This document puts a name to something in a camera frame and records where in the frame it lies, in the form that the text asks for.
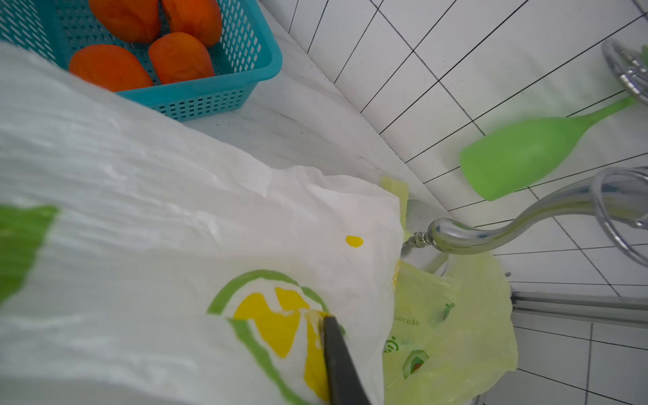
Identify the orange four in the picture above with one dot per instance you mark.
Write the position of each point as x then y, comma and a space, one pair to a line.
110, 67

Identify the orange five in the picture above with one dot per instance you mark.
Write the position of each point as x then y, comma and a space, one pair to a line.
199, 18

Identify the white printed plastic bag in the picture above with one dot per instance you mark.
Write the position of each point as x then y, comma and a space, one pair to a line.
144, 262

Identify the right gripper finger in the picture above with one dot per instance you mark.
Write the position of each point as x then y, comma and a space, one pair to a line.
344, 385

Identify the orange six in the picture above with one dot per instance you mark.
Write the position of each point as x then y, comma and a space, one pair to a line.
179, 57

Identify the teal plastic basket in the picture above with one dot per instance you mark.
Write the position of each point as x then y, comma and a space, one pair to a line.
246, 54

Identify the green plastic bag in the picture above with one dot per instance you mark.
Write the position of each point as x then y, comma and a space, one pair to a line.
452, 337

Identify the green plastic wine glass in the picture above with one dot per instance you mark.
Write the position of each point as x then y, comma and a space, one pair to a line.
521, 154

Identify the chrome glass holder stand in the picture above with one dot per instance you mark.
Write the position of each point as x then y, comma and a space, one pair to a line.
614, 195

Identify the orange three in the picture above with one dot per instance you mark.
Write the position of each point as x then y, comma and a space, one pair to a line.
133, 21

